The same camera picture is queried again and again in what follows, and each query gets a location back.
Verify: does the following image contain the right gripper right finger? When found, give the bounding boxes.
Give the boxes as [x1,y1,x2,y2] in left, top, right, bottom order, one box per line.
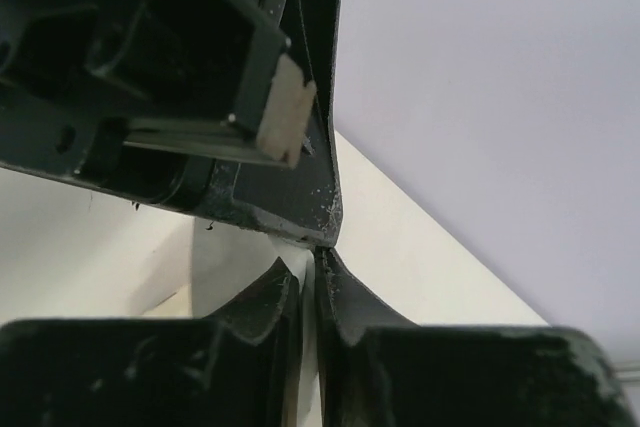
[314,249,637,427]

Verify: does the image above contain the orange coffee filter box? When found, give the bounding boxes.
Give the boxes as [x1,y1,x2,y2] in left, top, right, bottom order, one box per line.
[1,170,193,322]

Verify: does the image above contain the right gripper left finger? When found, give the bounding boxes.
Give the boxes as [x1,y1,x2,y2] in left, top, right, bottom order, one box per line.
[1,261,300,426]

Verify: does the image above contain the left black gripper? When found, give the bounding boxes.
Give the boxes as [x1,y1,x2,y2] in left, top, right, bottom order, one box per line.
[1,0,316,203]

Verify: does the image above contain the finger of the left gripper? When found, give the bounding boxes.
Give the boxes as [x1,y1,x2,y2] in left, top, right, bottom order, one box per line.
[199,0,342,247]

